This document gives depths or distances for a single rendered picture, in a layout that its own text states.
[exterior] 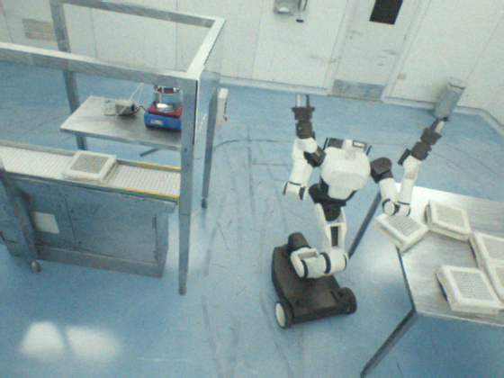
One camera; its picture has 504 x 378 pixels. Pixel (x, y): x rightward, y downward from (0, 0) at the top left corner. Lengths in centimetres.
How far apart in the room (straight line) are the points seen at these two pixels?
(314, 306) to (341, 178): 102
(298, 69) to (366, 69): 110
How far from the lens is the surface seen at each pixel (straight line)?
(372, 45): 608
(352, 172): 209
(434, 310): 212
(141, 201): 224
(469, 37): 671
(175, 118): 193
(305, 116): 184
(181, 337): 264
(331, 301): 275
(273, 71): 588
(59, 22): 294
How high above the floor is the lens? 236
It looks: 40 degrees down
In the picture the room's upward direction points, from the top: 11 degrees clockwise
